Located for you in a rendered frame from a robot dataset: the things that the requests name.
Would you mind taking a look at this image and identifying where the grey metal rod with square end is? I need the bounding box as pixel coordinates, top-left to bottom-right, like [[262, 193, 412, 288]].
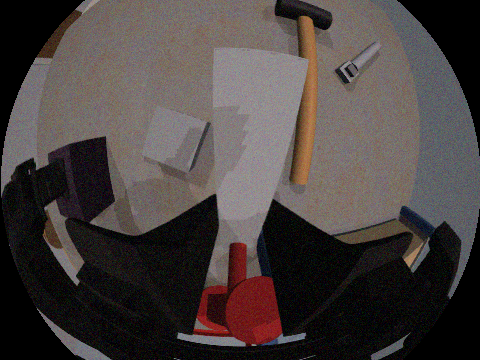
[[335, 41, 381, 84]]

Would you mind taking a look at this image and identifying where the wooden-handled black mallet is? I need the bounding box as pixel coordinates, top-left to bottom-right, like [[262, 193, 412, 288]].
[[275, 0, 333, 185]]

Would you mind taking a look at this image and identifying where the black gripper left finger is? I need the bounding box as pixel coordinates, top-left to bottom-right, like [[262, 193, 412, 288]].
[[65, 195, 219, 336]]

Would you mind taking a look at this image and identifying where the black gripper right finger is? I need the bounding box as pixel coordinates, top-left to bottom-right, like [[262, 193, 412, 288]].
[[263, 200, 413, 336]]

